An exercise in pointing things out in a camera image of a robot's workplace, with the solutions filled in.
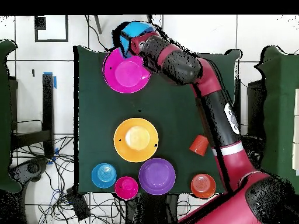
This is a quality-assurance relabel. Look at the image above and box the blue floor tape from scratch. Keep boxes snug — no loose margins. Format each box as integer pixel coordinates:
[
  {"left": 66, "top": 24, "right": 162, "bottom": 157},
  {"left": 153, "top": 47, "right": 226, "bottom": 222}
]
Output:
[{"left": 43, "top": 71, "right": 57, "bottom": 89}]

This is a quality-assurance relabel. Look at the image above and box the small blue bowl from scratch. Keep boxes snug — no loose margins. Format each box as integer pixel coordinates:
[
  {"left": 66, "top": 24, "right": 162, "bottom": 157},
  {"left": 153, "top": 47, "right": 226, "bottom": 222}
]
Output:
[{"left": 91, "top": 162, "right": 117, "bottom": 189}]

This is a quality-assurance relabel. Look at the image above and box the purple bowl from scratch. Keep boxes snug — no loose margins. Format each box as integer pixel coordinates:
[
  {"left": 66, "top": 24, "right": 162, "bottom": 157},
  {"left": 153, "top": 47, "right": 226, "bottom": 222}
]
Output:
[{"left": 138, "top": 157, "right": 176, "bottom": 195}]

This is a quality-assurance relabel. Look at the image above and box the green cloth side table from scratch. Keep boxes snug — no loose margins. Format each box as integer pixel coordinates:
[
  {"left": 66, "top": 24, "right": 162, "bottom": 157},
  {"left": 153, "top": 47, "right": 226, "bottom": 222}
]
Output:
[
  {"left": 253, "top": 44, "right": 299, "bottom": 194},
  {"left": 0, "top": 38, "right": 23, "bottom": 194}
]

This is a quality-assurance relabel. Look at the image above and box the black metal stand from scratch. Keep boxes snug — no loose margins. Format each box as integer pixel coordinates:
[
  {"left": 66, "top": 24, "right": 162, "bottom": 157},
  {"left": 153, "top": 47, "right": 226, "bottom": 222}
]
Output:
[
  {"left": 9, "top": 73, "right": 55, "bottom": 159},
  {"left": 233, "top": 78, "right": 266, "bottom": 156}
]

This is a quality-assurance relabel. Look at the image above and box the orange-red plastic cup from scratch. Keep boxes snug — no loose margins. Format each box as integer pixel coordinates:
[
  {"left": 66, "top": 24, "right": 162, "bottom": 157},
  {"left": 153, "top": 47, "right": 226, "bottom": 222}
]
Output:
[{"left": 189, "top": 134, "right": 209, "bottom": 157}]

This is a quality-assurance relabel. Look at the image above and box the black power strip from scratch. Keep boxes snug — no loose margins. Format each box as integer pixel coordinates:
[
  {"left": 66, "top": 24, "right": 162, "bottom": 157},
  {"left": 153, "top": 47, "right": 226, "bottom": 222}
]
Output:
[{"left": 65, "top": 186, "right": 91, "bottom": 222}]

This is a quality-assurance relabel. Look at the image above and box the large blue bowl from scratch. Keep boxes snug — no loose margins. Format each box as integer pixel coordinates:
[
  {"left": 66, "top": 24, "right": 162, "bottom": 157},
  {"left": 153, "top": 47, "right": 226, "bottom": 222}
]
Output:
[{"left": 119, "top": 21, "right": 158, "bottom": 59}]

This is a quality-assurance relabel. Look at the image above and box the dark green tablecloth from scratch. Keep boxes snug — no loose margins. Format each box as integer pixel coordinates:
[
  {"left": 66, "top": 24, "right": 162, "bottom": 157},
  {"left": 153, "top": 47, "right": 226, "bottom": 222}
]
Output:
[{"left": 73, "top": 45, "right": 241, "bottom": 195}]

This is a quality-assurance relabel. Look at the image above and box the small orange bowl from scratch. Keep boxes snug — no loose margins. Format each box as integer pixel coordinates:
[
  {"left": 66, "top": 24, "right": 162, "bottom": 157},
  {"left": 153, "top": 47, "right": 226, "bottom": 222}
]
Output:
[{"left": 190, "top": 173, "right": 217, "bottom": 200}]

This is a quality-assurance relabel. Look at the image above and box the large pink bowl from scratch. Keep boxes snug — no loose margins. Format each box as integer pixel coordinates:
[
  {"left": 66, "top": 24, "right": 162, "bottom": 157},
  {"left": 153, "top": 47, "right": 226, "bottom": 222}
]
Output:
[{"left": 102, "top": 47, "right": 152, "bottom": 95}]

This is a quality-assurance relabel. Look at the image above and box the large orange bowl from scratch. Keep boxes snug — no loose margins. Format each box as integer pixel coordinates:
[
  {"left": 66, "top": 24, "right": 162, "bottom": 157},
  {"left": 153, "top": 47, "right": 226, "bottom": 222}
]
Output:
[{"left": 113, "top": 117, "right": 159, "bottom": 163}]

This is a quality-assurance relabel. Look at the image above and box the black square floor frame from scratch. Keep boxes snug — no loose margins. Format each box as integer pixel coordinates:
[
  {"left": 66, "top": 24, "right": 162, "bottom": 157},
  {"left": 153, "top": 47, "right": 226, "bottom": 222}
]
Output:
[{"left": 34, "top": 15, "right": 69, "bottom": 43}]

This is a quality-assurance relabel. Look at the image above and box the small crimson bowl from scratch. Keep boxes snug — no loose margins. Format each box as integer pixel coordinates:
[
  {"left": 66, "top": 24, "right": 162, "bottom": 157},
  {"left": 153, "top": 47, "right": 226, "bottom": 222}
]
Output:
[{"left": 114, "top": 176, "right": 139, "bottom": 200}]

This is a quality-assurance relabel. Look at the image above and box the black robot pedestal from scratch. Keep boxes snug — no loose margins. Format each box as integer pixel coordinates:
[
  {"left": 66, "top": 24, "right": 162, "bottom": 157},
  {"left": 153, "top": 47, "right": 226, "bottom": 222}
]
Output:
[{"left": 126, "top": 193, "right": 180, "bottom": 224}]

